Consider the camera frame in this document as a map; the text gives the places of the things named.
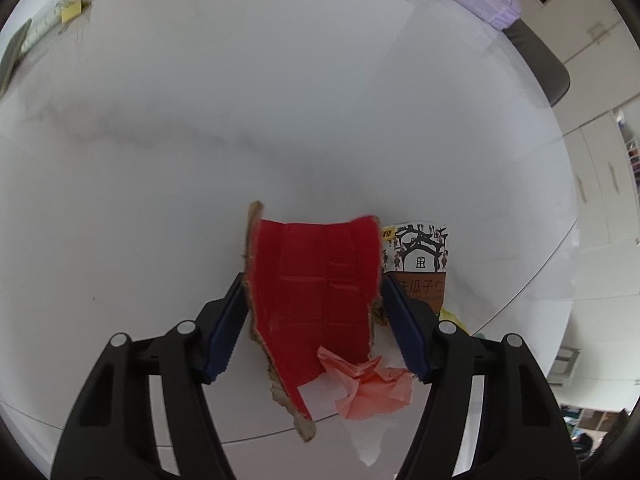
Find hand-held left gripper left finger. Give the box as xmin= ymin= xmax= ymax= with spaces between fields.
xmin=50 ymin=272 xmax=251 ymax=480

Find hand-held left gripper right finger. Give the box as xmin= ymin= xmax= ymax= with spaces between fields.
xmin=381 ymin=276 xmax=583 ymax=480

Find red cardboard piece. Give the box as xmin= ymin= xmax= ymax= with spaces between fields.
xmin=242 ymin=201 xmax=383 ymax=443

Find yellow paper scrap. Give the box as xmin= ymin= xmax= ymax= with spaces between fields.
xmin=437 ymin=307 xmax=468 ymax=333

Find pink crumpled paper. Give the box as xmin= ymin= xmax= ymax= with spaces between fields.
xmin=316 ymin=345 xmax=413 ymax=418

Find printed snack packet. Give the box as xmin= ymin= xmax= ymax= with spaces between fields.
xmin=372 ymin=222 xmax=449 ymax=328

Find white paper scrap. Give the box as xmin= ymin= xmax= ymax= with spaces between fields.
xmin=297 ymin=375 xmax=401 ymax=466

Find dark chair back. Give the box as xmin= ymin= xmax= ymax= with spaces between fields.
xmin=502 ymin=22 xmax=572 ymax=108

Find grey flat object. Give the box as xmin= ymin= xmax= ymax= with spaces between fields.
xmin=0 ymin=19 xmax=33 ymax=96

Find cream wall cabinet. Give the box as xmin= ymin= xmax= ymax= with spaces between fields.
xmin=562 ymin=110 xmax=640 ymax=251

